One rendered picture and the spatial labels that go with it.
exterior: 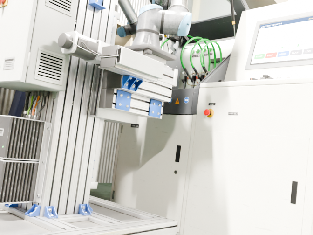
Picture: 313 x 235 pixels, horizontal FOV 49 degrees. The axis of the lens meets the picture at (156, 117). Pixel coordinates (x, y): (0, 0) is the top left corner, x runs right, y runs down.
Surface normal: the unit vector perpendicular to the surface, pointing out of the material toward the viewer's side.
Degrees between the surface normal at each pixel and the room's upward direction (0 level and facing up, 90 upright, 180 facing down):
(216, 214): 90
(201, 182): 90
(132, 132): 90
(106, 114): 90
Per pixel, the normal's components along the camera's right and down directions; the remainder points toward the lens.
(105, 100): -0.63, -0.14
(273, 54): -0.66, -0.37
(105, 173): 0.76, 0.04
